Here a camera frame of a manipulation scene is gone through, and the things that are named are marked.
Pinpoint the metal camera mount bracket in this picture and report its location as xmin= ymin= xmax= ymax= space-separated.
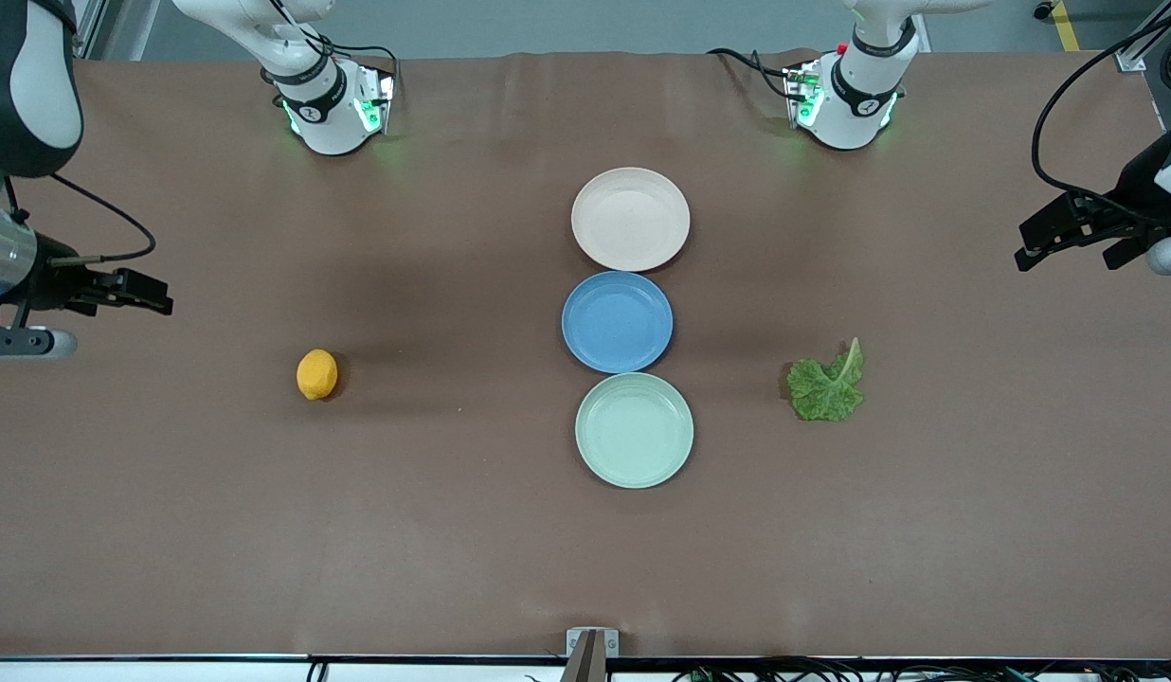
xmin=566 ymin=627 xmax=620 ymax=682

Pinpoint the yellow lemon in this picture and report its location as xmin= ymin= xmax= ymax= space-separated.
xmin=296 ymin=349 xmax=340 ymax=402

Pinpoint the aluminium frame profile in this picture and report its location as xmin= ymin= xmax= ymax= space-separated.
xmin=1111 ymin=0 xmax=1171 ymax=72
xmin=72 ymin=0 xmax=109 ymax=60

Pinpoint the pale green round plate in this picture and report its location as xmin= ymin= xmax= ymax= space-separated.
xmin=575 ymin=372 xmax=694 ymax=490

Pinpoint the green lettuce leaf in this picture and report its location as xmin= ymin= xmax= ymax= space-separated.
xmin=786 ymin=337 xmax=867 ymax=423

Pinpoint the blue round plate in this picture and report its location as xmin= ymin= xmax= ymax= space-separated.
xmin=561 ymin=271 xmax=675 ymax=374

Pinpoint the white table edge rail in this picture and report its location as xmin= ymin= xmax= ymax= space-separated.
xmin=0 ymin=654 xmax=1171 ymax=682

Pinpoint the metal base connector bracket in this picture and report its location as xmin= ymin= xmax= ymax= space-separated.
xmin=783 ymin=59 xmax=825 ymax=131
xmin=351 ymin=68 xmax=397 ymax=135

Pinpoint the black base cable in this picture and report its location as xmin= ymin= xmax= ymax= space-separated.
xmin=707 ymin=47 xmax=804 ymax=100
xmin=268 ymin=0 xmax=402 ymax=96

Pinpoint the black right base cable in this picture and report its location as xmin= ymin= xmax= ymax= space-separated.
xmin=268 ymin=0 xmax=402 ymax=96

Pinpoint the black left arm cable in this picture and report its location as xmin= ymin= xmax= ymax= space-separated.
xmin=1031 ymin=9 xmax=1171 ymax=224

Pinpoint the brown table cover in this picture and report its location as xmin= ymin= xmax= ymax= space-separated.
xmin=0 ymin=49 xmax=1171 ymax=659

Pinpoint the black left base cable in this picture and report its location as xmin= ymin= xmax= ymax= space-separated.
xmin=707 ymin=47 xmax=804 ymax=100

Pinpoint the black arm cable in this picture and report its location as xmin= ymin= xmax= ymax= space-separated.
xmin=47 ymin=173 xmax=158 ymax=266
xmin=1031 ymin=9 xmax=1171 ymax=224

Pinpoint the beige round plate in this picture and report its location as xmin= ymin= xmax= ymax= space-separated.
xmin=571 ymin=167 xmax=692 ymax=273

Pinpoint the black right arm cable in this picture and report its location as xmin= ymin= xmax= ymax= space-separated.
xmin=47 ymin=173 xmax=158 ymax=266

